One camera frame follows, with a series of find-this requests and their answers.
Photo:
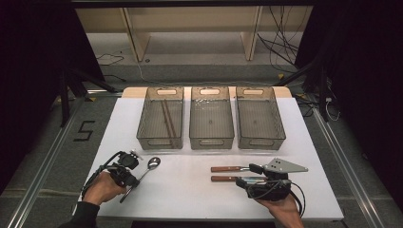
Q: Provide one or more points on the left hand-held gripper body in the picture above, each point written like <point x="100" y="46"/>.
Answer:
<point x="125" y="164"/>

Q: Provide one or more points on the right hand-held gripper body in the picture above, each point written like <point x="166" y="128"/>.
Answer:
<point x="278" y="183"/>

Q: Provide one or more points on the metal spoon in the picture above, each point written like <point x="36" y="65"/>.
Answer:
<point x="154" y="163"/>

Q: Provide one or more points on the smoky clear plastic bin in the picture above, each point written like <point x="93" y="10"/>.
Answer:
<point x="152" y="120"/>
<point x="211" y="120"/>
<point x="259" y="120"/>

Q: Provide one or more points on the person's left hand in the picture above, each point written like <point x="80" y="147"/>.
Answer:
<point x="103" y="188"/>

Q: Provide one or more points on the person's right hand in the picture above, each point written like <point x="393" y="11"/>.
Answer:
<point x="285" y="212"/>

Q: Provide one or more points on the white table mat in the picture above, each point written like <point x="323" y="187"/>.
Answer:
<point x="190" y="190"/>

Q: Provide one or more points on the black metal stand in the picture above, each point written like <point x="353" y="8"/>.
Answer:
<point x="65" y="101"/>
<point x="321" y="91"/>

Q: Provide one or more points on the yellow tape piece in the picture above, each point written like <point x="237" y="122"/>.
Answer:
<point x="281" y="76"/>

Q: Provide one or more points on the beige wooden desk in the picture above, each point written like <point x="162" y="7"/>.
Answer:
<point x="139" y="41"/>

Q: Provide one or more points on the black curtain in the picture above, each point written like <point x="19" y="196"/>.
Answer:
<point x="367" y="79"/>
<point x="31" y="79"/>

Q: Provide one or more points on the metal floor rail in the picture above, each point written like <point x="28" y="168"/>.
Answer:
<point x="44" y="171"/>
<point x="348" y="167"/>

